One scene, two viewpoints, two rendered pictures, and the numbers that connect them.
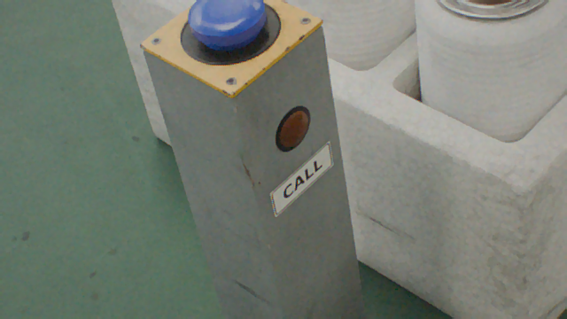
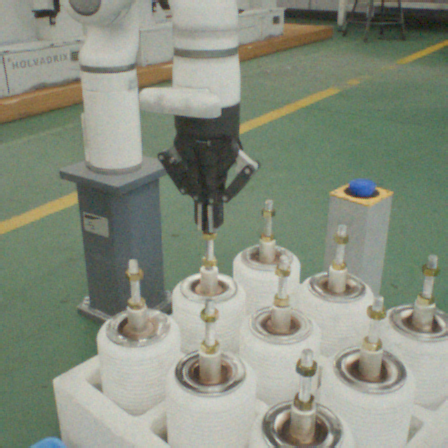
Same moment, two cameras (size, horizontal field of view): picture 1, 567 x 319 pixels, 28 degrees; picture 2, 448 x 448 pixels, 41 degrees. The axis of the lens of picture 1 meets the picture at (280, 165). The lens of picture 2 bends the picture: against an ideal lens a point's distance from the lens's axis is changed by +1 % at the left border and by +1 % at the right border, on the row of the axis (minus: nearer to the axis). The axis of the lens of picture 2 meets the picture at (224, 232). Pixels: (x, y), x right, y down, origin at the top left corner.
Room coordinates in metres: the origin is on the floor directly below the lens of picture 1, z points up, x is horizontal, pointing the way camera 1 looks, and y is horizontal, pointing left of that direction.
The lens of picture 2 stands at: (1.27, -0.31, 0.65)
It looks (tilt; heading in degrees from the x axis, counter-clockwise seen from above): 26 degrees down; 172
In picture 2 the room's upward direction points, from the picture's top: straight up
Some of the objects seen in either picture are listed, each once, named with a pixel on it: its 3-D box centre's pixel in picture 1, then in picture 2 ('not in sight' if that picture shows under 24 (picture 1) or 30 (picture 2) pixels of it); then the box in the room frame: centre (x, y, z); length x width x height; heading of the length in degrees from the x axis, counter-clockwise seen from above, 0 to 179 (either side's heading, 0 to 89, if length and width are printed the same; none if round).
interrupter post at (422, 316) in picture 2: not in sight; (423, 313); (0.72, 0.00, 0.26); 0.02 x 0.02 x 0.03
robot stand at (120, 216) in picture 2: not in sight; (123, 241); (0.25, -0.36, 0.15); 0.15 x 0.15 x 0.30; 47
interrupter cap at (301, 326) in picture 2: not in sight; (280, 325); (0.70, -0.17, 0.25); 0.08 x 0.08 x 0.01
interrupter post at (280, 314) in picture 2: not in sight; (280, 315); (0.70, -0.17, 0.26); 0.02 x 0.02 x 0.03
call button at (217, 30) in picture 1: (229, 23); (361, 189); (0.46, 0.01, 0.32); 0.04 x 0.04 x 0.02
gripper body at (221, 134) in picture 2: not in sight; (207, 135); (0.61, -0.24, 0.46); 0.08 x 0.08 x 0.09
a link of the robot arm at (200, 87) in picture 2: not in sight; (198, 75); (0.63, -0.25, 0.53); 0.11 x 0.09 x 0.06; 146
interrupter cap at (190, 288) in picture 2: not in sight; (209, 288); (0.61, -0.24, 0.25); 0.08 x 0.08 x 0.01
